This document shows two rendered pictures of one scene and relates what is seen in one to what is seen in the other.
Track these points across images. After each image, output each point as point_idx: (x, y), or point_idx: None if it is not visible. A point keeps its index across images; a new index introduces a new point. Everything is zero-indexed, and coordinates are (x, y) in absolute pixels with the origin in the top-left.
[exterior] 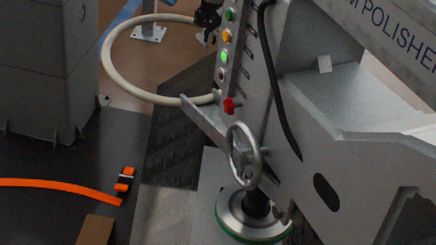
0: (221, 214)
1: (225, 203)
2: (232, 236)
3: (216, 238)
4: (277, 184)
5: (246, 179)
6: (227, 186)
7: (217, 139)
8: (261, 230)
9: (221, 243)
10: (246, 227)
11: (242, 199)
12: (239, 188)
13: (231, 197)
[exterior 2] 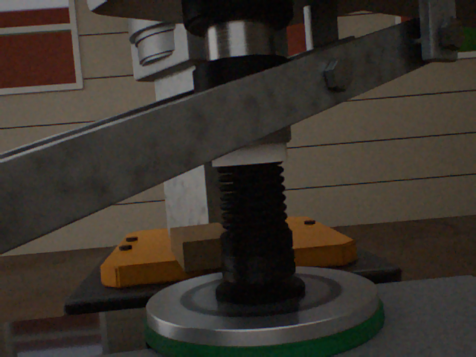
0: (338, 313)
1: (284, 316)
2: (383, 317)
3: (417, 338)
4: (380, 30)
5: (121, 350)
6: (205, 327)
7: (123, 163)
8: (334, 277)
9: (428, 331)
10: (346, 286)
11: (253, 297)
12: (199, 314)
13: (249, 315)
